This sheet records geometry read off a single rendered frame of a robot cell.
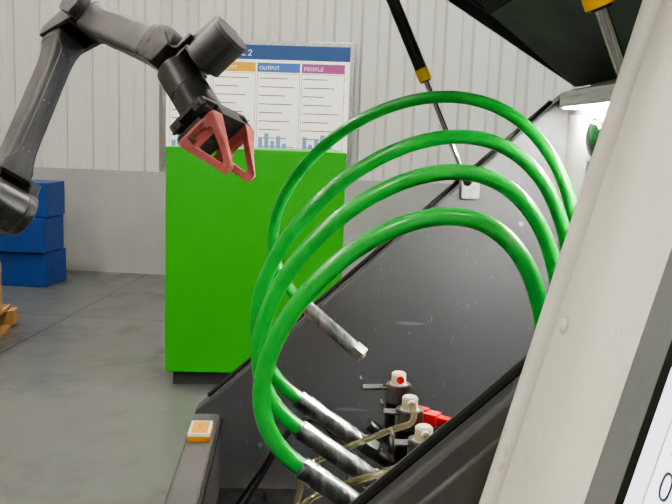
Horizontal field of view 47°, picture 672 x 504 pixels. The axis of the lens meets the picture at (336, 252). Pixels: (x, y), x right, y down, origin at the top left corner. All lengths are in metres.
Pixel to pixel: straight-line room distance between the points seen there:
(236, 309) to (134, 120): 3.82
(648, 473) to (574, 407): 0.09
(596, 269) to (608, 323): 0.04
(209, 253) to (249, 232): 0.24
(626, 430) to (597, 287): 0.09
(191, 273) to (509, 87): 4.10
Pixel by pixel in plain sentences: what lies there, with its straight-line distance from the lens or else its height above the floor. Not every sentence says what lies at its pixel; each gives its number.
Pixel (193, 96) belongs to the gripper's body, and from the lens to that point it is 1.07.
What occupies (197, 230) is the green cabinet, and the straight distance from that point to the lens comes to 4.16.
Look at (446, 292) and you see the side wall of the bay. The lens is 1.17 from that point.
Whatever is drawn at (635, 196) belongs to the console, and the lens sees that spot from 0.42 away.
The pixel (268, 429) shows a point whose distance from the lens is 0.61.
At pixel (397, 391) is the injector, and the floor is 1.10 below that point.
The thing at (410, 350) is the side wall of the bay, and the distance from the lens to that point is 1.18.
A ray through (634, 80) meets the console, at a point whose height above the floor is 1.40.
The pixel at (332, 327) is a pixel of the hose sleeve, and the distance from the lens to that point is 0.95.
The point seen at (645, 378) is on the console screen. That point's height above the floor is 1.27.
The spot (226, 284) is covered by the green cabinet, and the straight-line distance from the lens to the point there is 4.19.
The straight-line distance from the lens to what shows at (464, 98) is 0.89.
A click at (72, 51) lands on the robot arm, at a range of 1.55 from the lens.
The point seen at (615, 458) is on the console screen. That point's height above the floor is 1.23.
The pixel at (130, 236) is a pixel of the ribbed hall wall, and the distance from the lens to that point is 7.76.
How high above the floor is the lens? 1.36
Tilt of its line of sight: 8 degrees down
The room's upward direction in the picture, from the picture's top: 2 degrees clockwise
